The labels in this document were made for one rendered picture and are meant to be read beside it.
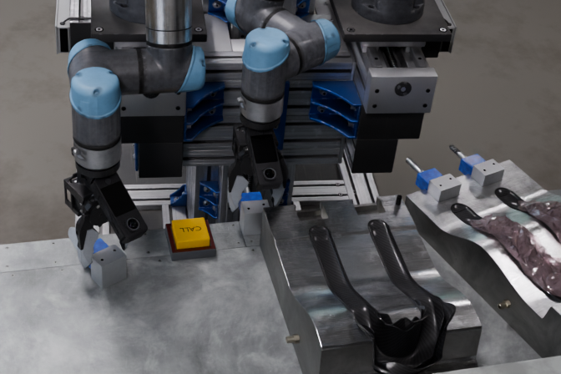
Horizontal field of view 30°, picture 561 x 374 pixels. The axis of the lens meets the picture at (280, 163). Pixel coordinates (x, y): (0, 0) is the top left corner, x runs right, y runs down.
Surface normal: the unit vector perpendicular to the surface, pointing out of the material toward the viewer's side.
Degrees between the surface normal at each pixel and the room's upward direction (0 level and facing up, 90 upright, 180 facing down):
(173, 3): 73
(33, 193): 0
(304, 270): 3
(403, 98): 90
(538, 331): 90
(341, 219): 0
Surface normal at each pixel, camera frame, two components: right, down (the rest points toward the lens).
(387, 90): 0.14, 0.62
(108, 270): 0.65, 0.51
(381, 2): -0.25, 0.30
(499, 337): 0.08, -0.79
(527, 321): -0.85, 0.26
